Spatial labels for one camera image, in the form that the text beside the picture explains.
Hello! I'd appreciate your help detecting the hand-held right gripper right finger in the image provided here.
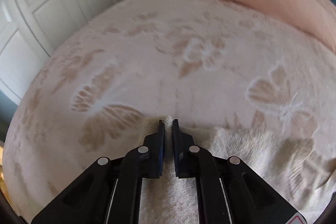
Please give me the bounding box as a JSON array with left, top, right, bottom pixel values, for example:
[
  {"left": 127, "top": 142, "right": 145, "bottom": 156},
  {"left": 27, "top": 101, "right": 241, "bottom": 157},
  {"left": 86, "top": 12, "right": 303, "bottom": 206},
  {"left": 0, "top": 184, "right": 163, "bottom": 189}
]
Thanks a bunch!
[{"left": 171, "top": 119, "right": 308, "bottom": 224}]

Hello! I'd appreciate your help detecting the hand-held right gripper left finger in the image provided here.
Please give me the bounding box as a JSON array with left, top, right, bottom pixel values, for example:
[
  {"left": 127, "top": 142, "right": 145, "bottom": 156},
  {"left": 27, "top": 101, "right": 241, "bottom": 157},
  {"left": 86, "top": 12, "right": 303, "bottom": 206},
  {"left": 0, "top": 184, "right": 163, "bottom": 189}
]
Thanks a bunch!
[{"left": 31, "top": 120, "right": 166, "bottom": 224}]

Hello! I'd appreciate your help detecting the cream fleece small garment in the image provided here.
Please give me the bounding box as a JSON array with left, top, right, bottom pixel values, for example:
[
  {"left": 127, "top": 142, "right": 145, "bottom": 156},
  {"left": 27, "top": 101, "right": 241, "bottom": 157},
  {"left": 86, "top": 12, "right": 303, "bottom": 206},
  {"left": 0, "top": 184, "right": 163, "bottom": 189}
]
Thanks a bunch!
[{"left": 136, "top": 115, "right": 336, "bottom": 224}]

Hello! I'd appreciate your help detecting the cream butterfly print blanket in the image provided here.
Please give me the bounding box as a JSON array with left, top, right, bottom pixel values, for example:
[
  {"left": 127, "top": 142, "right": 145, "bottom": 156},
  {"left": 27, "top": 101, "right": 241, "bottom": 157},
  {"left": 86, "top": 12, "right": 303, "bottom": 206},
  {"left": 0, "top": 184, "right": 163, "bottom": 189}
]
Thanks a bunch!
[{"left": 3, "top": 0, "right": 336, "bottom": 224}]

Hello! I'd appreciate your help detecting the white panelled door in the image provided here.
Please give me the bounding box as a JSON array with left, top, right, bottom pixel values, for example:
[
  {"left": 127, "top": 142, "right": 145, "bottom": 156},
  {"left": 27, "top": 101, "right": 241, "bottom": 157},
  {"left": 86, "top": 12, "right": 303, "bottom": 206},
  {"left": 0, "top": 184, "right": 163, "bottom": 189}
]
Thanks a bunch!
[{"left": 0, "top": 0, "right": 171, "bottom": 106}]

